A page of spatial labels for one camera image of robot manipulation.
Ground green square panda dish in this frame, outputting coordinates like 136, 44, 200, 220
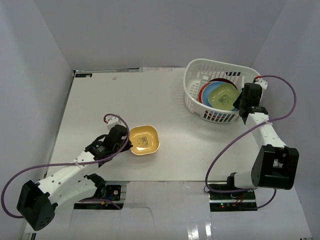
208, 83, 240, 111

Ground yellow square panda dish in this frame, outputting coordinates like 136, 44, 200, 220
129, 125, 160, 156

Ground dark red rimmed plate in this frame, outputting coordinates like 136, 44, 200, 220
209, 78, 238, 89

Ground white plastic dish bin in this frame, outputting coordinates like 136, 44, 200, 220
183, 58, 260, 124

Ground light blue round plate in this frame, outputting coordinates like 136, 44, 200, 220
202, 81, 228, 108

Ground red teal flower plate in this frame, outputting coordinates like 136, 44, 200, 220
197, 83, 208, 104

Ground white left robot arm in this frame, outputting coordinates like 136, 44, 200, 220
17, 124, 132, 232

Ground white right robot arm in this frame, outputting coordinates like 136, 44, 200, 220
225, 83, 299, 200

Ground black label sticker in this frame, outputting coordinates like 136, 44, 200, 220
74, 73, 93, 78

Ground paper sheets behind table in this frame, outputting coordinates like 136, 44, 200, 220
139, 67, 186, 73

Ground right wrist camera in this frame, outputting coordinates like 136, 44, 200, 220
253, 76, 268, 91

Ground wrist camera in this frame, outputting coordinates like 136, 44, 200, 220
253, 76, 268, 91
103, 115, 122, 130

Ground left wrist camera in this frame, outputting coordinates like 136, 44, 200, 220
103, 115, 122, 130

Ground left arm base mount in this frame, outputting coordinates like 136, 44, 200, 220
73, 184, 127, 210

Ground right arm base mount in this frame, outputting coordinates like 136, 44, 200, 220
203, 186, 258, 213

